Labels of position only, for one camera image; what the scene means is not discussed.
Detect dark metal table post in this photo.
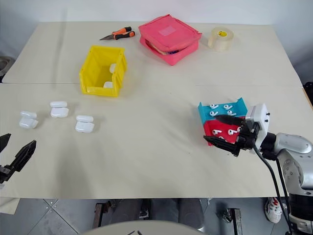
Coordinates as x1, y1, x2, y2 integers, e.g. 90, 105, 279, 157
224, 207, 243, 235

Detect orange black handled pliers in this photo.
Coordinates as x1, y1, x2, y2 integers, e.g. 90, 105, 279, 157
99, 26, 136, 41

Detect teal plastic tray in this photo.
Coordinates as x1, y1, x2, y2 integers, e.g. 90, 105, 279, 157
197, 97, 249, 125

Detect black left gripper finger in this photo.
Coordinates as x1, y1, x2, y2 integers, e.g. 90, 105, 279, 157
0, 133, 12, 153
8, 140, 37, 173

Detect beige robot torso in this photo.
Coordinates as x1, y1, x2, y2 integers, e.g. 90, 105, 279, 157
82, 220, 207, 235

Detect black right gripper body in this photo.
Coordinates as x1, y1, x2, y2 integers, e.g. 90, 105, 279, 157
235, 119, 261, 158

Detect rusty metal table bracket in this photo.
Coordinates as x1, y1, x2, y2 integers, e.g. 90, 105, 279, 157
93, 201, 112, 229

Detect grey round metal object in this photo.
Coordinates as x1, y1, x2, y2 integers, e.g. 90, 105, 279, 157
0, 55, 17, 83

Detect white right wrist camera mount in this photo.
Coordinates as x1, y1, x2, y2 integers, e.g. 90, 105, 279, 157
245, 103, 270, 154

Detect white red sneaker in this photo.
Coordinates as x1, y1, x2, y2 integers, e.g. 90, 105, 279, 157
265, 197, 282, 224

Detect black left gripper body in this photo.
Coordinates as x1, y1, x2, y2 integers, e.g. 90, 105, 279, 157
0, 164, 12, 185

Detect yellow plastic bin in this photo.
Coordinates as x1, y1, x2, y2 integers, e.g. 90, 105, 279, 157
79, 45, 128, 98

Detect white earbud case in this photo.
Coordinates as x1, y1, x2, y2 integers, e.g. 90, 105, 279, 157
74, 115, 95, 134
19, 110, 39, 129
49, 101, 69, 118

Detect pink fabric zip pouch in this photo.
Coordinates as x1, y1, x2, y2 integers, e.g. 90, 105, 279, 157
138, 14, 202, 66

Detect clear adhesive tape roll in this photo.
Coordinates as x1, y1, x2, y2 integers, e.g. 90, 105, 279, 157
207, 26, 234, 53

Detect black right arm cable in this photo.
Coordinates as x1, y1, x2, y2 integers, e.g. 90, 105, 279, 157
252, 143, 294, 235

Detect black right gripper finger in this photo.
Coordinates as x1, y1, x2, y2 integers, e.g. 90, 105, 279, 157
203, 135, 240, 155
214, 114, 246, 126

